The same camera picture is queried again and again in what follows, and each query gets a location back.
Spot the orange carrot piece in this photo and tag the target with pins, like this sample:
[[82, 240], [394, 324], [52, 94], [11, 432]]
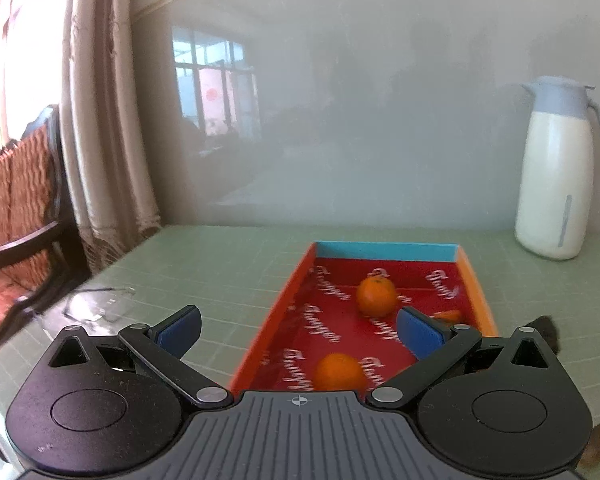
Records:
[[449, 316]]

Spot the beige curtain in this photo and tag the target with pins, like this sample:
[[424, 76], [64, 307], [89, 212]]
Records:
[[105, 135]]

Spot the green grid mat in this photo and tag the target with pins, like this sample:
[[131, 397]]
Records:
[[220, 270]]

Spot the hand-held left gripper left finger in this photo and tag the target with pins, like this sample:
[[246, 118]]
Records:
[[180, 332]]

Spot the white jug with grey lid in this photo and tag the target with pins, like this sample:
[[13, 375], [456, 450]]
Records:
[[555, 185]]

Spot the orange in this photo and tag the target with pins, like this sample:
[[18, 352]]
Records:
[[337, 372], [376, 296]]

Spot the dark wooden wicker chair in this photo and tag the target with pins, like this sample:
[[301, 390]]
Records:
[[25, 200]]

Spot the red and orange cardboard box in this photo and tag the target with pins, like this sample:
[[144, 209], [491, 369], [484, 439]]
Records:
[[330, 305]]

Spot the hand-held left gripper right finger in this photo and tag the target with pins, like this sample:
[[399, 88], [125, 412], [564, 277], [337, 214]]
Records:
[[417, 335]]

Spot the clear plastic wrapper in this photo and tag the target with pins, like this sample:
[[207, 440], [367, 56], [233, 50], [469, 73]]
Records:
[[92, 306]]

